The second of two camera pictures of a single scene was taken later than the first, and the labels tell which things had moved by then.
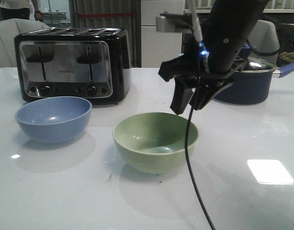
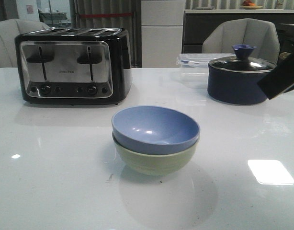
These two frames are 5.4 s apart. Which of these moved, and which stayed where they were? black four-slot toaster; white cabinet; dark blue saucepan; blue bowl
Moved: blue bowl
Stayed: dark blue saucepan; white cabinet; black four-slot toaster
